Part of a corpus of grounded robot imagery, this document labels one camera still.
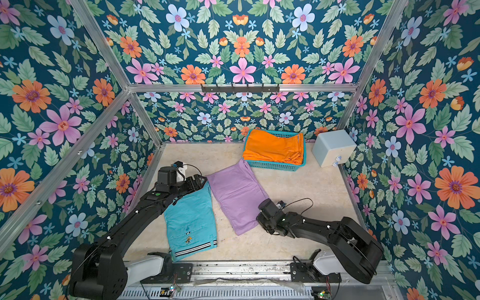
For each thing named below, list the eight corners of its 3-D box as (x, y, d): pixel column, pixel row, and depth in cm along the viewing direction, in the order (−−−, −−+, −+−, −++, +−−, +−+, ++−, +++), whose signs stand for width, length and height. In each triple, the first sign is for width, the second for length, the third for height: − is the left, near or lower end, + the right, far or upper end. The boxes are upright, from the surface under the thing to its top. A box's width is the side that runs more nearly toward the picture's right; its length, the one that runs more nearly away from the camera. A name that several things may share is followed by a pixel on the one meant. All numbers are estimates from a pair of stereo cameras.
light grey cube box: (315, 168, 110) (324, 149, 97) (310, 148, 120) (317, 129, 108) (346, 168, 110) (358, 149, 97) (338, 148, 120) (348, 129, 108)
